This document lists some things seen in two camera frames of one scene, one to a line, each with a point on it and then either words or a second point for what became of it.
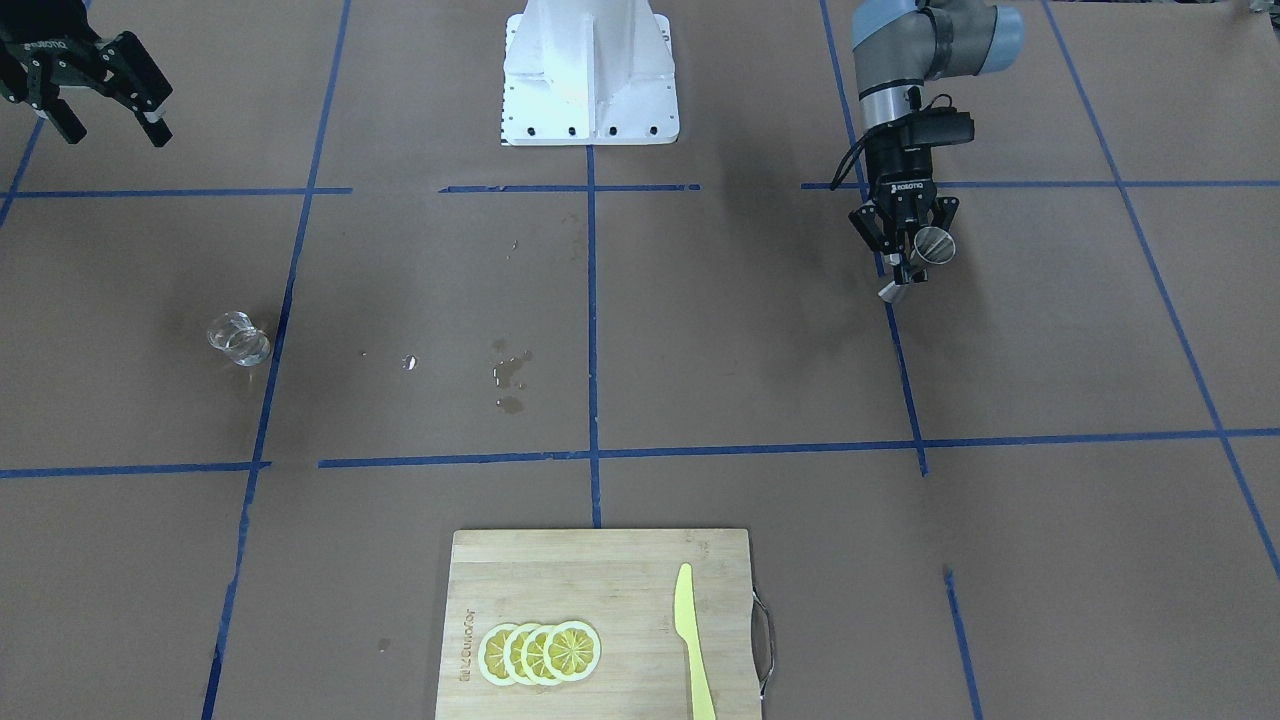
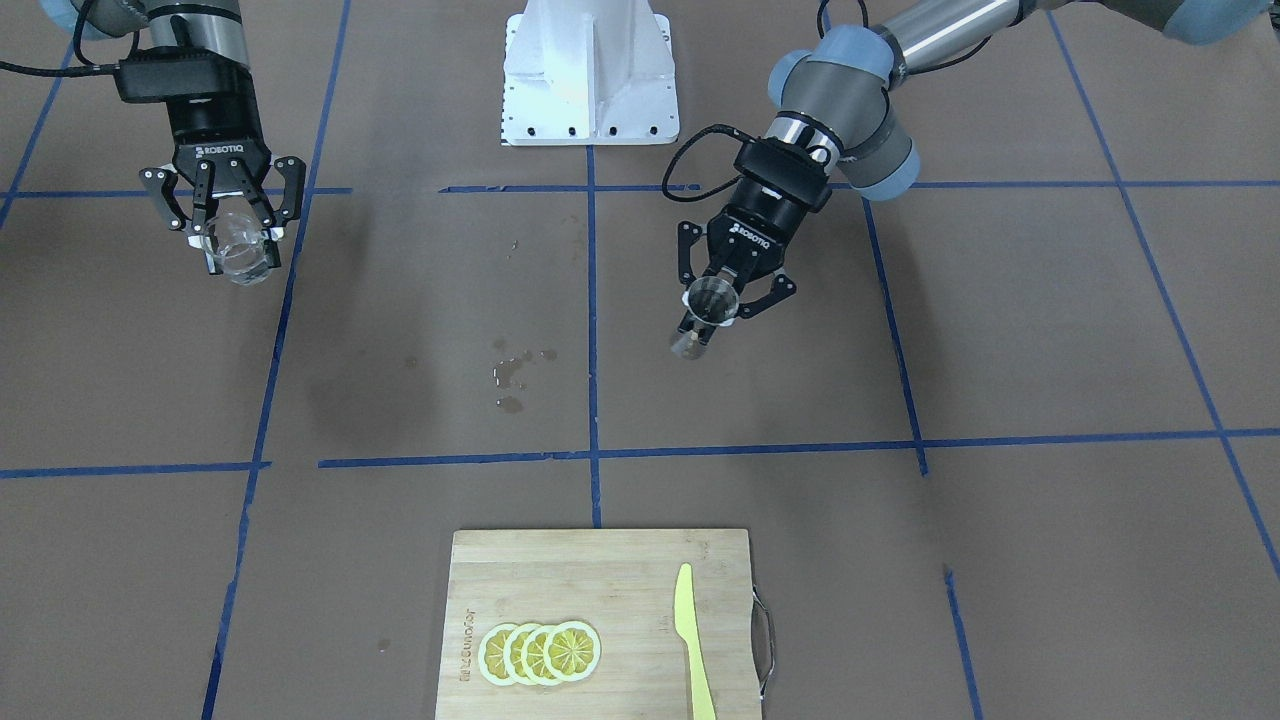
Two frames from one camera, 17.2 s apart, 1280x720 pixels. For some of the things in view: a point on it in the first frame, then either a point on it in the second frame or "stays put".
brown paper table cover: (252, 379) stays put
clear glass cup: (239, 337) to (238, 247)
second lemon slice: (532, 655) stays put
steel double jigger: (932, 245) to (712, 301)
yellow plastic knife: (685, 621) stays put
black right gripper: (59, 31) to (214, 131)
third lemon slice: (512, 654) stays put
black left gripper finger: (874, 229) to (688, 234)
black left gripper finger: (944, 211) to (782, 286)
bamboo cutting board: (622, 584) stays put
